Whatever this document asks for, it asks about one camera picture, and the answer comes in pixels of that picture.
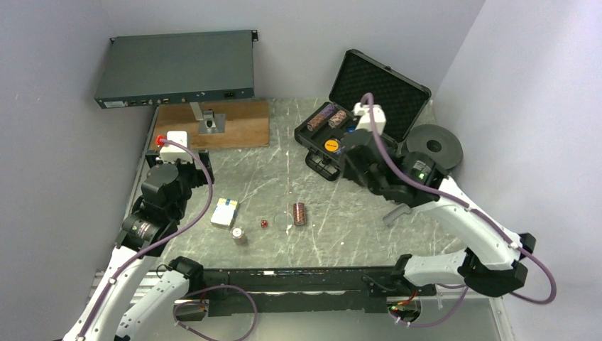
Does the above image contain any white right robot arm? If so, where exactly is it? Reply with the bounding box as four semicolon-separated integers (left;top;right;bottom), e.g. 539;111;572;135
338;129;536;297

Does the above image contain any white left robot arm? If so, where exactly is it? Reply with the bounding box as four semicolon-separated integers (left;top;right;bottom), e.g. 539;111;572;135
63;148;214;340

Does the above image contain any black poker set case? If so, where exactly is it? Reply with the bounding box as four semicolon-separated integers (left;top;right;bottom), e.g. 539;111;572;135
294;49;432;181

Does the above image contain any Texas Hold'em card box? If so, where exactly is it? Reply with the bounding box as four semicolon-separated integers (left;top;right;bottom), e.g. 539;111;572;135
210;197;239;229

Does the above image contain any yellow big blind button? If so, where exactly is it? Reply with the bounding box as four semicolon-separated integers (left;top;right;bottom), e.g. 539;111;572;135
324;139;341;153

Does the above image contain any wooden board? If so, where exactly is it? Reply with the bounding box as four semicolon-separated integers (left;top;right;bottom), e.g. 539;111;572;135
150;99;270;149

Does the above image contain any brown white chip stack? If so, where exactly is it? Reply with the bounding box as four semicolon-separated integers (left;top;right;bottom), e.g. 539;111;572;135
328;110;348;129

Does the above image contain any brown purple chip stack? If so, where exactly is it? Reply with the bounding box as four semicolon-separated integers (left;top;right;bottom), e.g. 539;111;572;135
306;103;336;131

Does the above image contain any red brown chip stack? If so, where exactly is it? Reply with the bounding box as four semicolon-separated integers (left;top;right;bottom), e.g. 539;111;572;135
292;202;307;226

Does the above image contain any dark grey round disc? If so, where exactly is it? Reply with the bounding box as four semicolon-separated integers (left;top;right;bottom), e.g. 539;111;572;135
405;124;464;171

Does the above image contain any orange blue chip stack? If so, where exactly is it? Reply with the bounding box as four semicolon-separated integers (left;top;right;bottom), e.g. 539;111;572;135
230;227;248;246

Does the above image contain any grey metal stand bracket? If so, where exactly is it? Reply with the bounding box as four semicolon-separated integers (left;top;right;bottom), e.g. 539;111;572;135
190;102;226;135

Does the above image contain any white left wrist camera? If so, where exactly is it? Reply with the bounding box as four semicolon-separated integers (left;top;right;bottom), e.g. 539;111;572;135
155;131;193;163

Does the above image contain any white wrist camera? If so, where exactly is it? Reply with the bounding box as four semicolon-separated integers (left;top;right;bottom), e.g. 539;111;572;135
353;102;387;135
155;131;193;163

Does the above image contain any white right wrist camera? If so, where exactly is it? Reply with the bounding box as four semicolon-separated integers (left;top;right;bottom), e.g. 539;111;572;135
353;102;387;135

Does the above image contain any grey rack network switch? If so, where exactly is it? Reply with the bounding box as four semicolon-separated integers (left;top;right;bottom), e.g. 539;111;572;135
94;30;259;109

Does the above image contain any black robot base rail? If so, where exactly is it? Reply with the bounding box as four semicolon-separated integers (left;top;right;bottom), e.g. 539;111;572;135
183;266;437;317

